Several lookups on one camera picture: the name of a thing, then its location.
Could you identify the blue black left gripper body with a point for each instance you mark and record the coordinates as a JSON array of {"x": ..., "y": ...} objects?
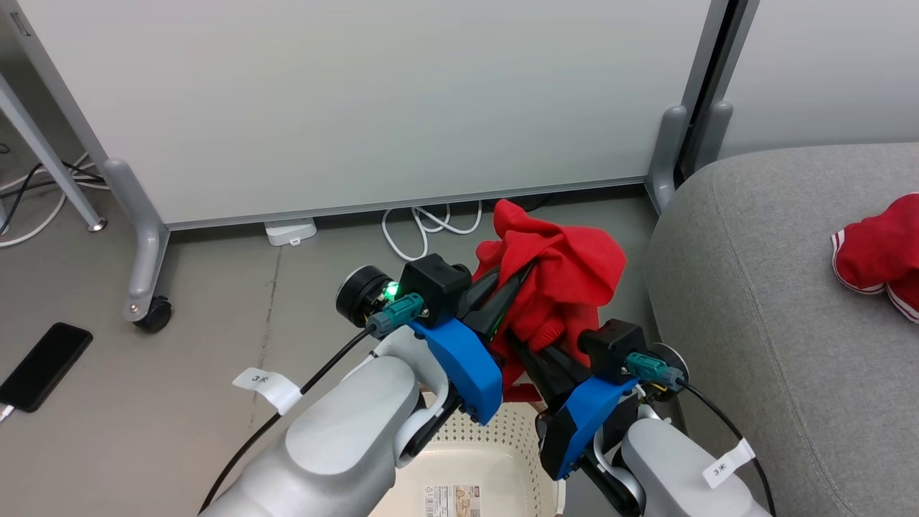
[{"x": 467, "y": 366}]

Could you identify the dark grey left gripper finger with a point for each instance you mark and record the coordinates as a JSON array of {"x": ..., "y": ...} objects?
[
  {"x": 511, "y": 298},
  {"x": 479, "y": 291}
]

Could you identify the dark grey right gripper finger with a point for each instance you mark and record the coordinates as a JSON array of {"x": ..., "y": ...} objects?
[
  {"x": 535, "y": 370},
  {"x": 568, "y": 366}
]

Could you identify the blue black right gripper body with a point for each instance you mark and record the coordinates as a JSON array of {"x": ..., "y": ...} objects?
[{"x": 589, "y": 413}]

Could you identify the red cloth garment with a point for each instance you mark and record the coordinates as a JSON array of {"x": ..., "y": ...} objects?
[{"x": 567, "y": 266}]

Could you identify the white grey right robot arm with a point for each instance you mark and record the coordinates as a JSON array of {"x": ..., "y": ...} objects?
[{"x": 668, "y": 467}]

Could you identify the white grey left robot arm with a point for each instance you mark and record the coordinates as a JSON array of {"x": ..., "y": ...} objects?
[{"x": 344, "y": 431}]

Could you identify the grey fabric sofa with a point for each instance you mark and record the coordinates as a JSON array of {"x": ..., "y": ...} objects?
[{"x": 775, "y": 323}]

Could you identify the red white-trimmed garment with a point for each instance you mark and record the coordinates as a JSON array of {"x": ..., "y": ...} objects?
[{"x": 879, "y": 248}]

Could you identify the beige perforated laundry basket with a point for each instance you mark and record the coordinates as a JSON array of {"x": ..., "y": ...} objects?
[{"x": 488, "y": 459}]

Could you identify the paper label in basket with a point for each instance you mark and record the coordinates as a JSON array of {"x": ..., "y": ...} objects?
[{"x": 451, "y": 501}]

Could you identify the white power adapter box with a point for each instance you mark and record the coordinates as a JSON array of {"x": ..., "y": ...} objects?
[{"x": 290, "y": 231}]

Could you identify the grey partition foot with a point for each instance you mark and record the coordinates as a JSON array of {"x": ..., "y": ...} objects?
[
  {"x": 668, "y": 151},
  {"x": 712, "y": 136}
]

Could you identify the large white partition panel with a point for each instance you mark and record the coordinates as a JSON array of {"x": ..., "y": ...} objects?
[{"x": 359, "y": 108}]

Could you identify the black caster wheel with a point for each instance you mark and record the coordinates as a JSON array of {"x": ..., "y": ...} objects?
[{"x": 155, "y": 314}]

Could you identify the table leg with caster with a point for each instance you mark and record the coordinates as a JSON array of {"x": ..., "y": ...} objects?
[{"x": 143, "y": 237}]

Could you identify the narrow white partition panel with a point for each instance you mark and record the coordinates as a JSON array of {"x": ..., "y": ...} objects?
[{"x": 826, "y": 72}]

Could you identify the black smartphone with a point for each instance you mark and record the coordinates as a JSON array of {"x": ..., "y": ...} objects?
[{"x": 44, "y": 366}]

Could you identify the grey metal table leg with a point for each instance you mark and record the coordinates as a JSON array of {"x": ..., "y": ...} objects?
[{"x": 50, "y": 158}]

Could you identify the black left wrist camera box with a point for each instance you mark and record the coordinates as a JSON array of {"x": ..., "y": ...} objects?
[{"x": 434, "y": 283}]

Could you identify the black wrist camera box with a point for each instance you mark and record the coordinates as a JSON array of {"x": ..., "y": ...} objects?
[
  {"x": 434, "y": 283},
  {"x": 614, "y": 348}
]

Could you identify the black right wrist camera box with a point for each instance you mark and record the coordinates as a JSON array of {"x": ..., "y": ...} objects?
[{"x": 614, "y": 348}]

